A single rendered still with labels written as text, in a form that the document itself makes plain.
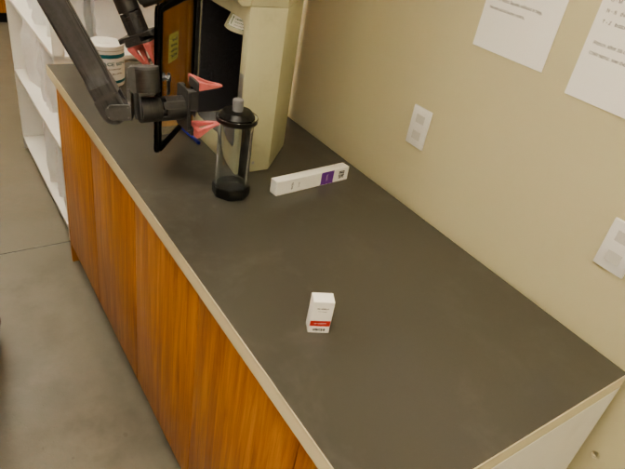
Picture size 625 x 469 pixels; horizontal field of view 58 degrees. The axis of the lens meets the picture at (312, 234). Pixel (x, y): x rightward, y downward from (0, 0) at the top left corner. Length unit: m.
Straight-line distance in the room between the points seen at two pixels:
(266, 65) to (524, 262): 0.84
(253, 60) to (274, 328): 0.74
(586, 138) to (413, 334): 0.56
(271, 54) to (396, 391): 0.94
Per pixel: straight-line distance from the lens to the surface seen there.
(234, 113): 1.45
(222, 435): 1.47
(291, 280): 1.27
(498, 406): 1.15
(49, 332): 2.53
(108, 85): 1.34
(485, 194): 1.51
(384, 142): 1.76
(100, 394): 2.28
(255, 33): 1.53
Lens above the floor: 1.71
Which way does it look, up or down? 33 degrees down
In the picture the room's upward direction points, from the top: 11 degrees clockwise
